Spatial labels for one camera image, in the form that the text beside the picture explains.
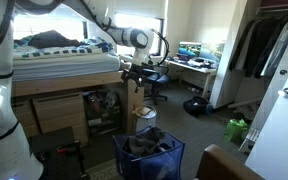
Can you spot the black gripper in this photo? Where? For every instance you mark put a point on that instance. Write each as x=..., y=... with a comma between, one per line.
x=134, y=73

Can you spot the white hanging shirt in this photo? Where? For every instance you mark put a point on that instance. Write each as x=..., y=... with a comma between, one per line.
x=277, y=50

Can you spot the wooden loft bed frame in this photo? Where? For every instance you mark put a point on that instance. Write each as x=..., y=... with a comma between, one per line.
x=67, y=81

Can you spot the brown couch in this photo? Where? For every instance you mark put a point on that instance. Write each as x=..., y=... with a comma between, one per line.
x=224, y=165

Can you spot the light wooden dresser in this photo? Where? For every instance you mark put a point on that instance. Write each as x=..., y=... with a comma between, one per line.
x=57, y=113

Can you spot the green shopping bag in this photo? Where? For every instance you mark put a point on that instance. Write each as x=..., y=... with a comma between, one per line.
x=235, y=129

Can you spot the dark round door knob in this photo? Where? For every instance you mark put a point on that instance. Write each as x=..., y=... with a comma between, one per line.
x=283, y=72

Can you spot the narrow bright window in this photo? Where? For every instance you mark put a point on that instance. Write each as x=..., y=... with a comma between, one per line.
x=140, y=21

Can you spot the black duffel bag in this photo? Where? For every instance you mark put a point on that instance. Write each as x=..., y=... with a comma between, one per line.
x=196, y=106

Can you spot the dark garment on bed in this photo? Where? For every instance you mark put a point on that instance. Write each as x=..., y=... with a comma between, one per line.
x=49, y=39

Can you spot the blue black office chair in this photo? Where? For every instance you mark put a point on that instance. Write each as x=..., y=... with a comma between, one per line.
x=157, y=80

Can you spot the wide window with blind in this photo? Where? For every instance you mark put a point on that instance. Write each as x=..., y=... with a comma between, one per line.
x=50, y=26

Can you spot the white closet door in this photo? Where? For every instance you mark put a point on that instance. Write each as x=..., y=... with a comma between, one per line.
x=270, y=100

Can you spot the computer monitor with landscape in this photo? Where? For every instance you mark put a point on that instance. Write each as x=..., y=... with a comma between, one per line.
x=189, y=49

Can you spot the blue white patterned blanket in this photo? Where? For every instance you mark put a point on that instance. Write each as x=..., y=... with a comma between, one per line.
x=57, y=50

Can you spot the grey sheeted mattress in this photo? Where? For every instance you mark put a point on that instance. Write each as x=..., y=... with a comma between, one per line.
x=57, y=66

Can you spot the black cluttered storage shelf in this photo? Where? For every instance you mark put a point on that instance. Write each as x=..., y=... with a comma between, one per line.
x=102, y=111

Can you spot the dark grey cloth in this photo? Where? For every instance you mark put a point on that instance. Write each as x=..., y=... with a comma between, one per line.
x=144, y=141

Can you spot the red black clamp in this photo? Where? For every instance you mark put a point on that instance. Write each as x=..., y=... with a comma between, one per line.
x=67, y=148

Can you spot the beige patterned rug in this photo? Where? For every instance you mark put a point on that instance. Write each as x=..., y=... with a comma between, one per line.
x=104, y=171

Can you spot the blue clothes in basket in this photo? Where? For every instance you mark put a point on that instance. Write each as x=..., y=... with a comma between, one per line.
x=165, y=146

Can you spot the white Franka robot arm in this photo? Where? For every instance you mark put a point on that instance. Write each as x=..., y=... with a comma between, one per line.
x=0, y=140

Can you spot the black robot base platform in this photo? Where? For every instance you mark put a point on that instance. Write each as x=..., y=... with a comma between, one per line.
x=55, y=156

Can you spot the wide monitor with landscape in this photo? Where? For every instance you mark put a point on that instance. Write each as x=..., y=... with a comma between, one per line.
x=212, y=51

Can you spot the tan square board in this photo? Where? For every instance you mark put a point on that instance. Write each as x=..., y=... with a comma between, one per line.
x=144, y=111

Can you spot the dark hanging jacket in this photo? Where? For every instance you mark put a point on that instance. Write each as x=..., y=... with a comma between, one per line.
x=242, y=46

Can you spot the black hanging coat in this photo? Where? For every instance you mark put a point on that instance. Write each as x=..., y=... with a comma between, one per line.
x=262, y=46

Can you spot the white room door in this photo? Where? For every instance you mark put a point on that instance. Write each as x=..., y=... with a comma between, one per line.
x=280, y=143

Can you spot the white cylindrical trash can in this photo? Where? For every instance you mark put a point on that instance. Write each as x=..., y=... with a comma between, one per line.
x=145, y=121

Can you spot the white wooden desk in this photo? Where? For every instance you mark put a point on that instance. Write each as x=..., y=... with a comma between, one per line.
x=192, y=71

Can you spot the blue mesh laundry basket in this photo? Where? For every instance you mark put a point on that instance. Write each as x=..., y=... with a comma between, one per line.
x=150, y=165

